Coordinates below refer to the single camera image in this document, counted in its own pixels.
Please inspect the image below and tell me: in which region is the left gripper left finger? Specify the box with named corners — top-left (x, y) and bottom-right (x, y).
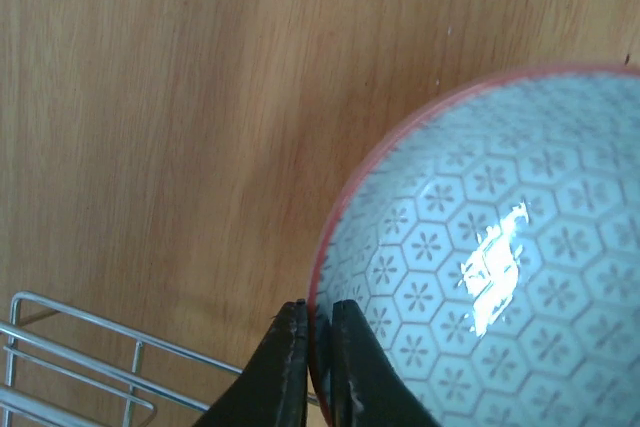
top-left (195, 299), bottom-right (309, 427)

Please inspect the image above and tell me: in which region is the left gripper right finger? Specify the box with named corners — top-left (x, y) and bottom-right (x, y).
top-left (330, 300), bottom-right (438, 427)

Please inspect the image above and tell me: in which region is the grey bowl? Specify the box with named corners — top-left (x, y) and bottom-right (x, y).
top-left (308, 65), bottom-right (639, 426)

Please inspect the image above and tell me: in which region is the wire dish rack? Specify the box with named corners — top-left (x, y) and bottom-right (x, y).
top-left (1, 291), bottom-right (319, 426)

